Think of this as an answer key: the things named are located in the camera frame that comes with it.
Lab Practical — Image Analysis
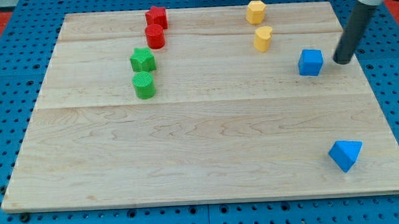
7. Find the green cylinder block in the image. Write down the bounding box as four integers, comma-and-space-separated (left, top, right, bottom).
132, 71, 156, 100

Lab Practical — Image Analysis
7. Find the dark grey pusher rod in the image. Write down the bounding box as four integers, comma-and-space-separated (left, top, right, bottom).
333, 1, 377, 65

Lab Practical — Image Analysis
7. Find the yellow hexagon block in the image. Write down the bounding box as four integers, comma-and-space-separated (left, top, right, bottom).
246, 0, 266, 24

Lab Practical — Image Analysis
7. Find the green star block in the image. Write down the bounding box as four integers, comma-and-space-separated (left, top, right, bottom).
129, 47, 156, 72

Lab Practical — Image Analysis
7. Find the blue triangle block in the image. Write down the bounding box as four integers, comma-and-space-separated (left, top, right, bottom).
329, 140, 363, 173

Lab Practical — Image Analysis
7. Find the red cylinder block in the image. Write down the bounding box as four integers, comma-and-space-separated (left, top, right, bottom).
145, 24, 165, 49

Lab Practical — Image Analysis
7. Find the blue cube block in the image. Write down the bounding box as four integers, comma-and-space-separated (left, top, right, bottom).
298, 49, 324, 77

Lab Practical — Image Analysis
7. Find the yellow heart block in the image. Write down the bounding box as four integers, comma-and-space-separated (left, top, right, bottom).
253, 26, 273, 52

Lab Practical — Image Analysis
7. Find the wooden board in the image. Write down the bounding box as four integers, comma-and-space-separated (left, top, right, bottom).
2, 2, 399, 213

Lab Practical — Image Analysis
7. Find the red star block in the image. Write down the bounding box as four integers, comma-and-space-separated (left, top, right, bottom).
145, 6, 168, 29

